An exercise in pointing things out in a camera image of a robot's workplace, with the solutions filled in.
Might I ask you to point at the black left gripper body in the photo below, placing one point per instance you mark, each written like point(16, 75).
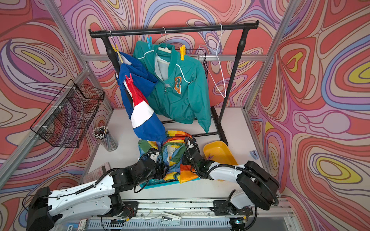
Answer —
point(158, 173)

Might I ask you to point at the black wire basket rear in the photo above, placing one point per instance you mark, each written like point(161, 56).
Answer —
point(200, 55)

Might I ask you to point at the teal plastic basket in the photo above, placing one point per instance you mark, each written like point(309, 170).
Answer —
point(155, 183)

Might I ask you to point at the black wire basket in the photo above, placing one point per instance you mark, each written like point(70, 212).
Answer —
point(68, 121)
point(200, 55)

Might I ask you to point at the clear pencil cup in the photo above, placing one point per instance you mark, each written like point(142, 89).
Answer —
point(103, 135)

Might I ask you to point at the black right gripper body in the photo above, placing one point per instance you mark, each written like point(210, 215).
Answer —
point(186, 161)

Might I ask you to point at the black wire basket left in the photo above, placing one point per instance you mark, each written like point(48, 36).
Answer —
point(68, 121)

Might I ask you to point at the blue clothespin on table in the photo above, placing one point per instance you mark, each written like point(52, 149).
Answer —
point(254, 154)

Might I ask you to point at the teal green jacket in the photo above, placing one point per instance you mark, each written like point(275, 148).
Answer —
point(181, 93)

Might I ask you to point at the yellow clothespin on blue jacket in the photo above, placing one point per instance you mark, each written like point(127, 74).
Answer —
point(115, 47)

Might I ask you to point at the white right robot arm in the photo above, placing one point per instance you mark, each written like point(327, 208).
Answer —
point(257, 187)

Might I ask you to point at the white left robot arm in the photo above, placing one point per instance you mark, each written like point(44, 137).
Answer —
point(98, 198)

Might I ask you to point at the red clothespin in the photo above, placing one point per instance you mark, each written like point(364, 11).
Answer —
point(129, 80)

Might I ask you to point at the rainbow patchwork jacket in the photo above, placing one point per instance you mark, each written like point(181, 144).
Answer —
point(171, 152)

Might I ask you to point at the yellow plastic tray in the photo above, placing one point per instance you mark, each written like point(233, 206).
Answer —
point(220, 151)

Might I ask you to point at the black clothes rack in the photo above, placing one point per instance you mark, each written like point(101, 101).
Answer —
point(104, 35)

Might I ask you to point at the pink calculator on table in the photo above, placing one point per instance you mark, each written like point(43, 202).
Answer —
point(97, 173)

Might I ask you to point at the blue white red jacket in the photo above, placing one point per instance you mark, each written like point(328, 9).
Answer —
point(145, 123)

